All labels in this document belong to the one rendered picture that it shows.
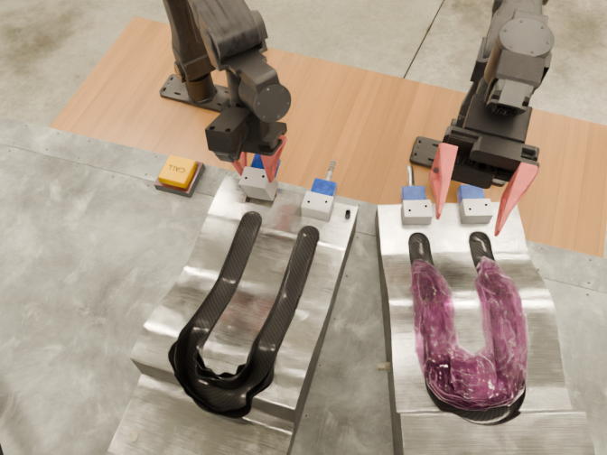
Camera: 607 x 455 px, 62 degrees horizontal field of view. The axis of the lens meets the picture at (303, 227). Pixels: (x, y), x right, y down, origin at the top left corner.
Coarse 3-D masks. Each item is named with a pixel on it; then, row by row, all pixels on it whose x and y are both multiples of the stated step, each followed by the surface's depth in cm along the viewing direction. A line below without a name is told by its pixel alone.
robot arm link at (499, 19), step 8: (504, 0) 66; (512, 0) 66; (520, 0) 65; (528, 0) 65; (536, 0) 65; (544, 0) 79; (504, 8) 65; (512, 8) 65; (520, 8) 65; (528, 8) 65; (536, 8) 64; (496, 16) 64; (504, 16) 64; (496, 24) 63; (488, 32) 67; (496, 32) 63; (488, 40) 62; (488, 48) 62; (488, 56) 63
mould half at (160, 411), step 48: (240, 192) 93; (288, 192) 93; (288, 240) 88; (336, 240) 88; (192, 288) 84; (240, 288) 85; (336, 288) 88; (144, 336) 76; (240, 336) 77; (288, 336) 77; (144, 384) 80; (288, 384) 72; (144, 432) 76; (192, 432) 76; (240, 432) 76; (288, 432) 76
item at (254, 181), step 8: (256, 160) 90; (248, 168) 88; (256, 168) 88; (264, 168) 89; (248, 176) 87; (256, 176) 87; (264, 176) 87; (240, 184) 87; (248, 184) 87; (256, 184) 87; (264, 184) 86; (272, 184) 89; (248, 192) 90; (256, 192) 89; (264, 192) 88; (272, 192) 90; (272, 200) 91
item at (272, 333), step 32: (256, 224) 90; (224, 288) 85; (288, 288) 85; (192, 320) 78; (288, 320) 80; (192, 352) 78; (256, 352) 76; (192, 384) 78; (224, 384) 75; (256, 384) 71
